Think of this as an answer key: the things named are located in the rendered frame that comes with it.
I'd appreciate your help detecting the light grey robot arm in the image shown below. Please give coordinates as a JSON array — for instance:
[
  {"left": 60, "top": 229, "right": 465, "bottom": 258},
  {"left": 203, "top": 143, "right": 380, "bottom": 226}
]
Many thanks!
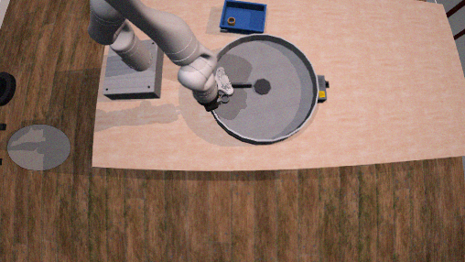
[{"left": 88, "top": 0, "right": 218, "bottom": 97}]

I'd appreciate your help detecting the blue plastic crate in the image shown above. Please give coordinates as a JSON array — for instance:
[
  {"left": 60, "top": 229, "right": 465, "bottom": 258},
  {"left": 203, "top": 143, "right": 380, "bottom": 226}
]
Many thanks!
[{"left": 220, "top": 0, "right": 267, "bottom": 35}]

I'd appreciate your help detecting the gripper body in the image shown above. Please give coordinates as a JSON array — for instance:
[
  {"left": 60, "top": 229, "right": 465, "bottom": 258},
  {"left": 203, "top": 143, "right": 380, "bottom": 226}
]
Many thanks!
[{"left": 192, "top": 67, "right": 233, "bottom": 112}]

